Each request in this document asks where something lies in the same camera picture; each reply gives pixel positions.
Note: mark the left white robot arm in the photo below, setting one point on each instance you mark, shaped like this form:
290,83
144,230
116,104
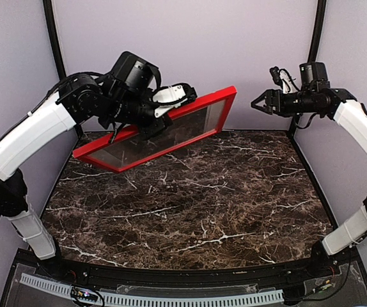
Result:
122,95

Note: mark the right black corner post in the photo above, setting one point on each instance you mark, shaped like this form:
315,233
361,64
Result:
313,51

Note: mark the left black corner post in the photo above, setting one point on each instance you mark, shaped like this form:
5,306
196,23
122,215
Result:
53,38

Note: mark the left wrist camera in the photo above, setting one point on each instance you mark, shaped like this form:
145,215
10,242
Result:
169,97

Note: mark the black front table rail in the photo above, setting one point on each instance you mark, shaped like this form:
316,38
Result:
283,275

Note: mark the grey slotted cable duct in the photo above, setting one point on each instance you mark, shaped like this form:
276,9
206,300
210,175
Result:
87,297

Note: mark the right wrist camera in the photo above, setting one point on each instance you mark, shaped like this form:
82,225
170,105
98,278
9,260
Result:
283,79

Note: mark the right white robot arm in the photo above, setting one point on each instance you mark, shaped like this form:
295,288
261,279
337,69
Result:
316,96

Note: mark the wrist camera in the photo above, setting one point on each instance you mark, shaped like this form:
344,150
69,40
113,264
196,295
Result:
283,79
169,97

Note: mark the black corner post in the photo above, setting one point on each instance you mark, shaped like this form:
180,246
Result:
313,51
53,38

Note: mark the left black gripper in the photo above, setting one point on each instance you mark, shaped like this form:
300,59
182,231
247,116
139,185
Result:
147,132

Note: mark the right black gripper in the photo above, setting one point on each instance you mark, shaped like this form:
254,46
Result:
271,94

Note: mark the wooden picture frame red edge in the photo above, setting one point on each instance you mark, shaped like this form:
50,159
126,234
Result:
191,123

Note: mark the clear acrylic sheet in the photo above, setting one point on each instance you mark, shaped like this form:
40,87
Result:
170,131

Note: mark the white photo mat border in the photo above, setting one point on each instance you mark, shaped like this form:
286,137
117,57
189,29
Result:
215,112

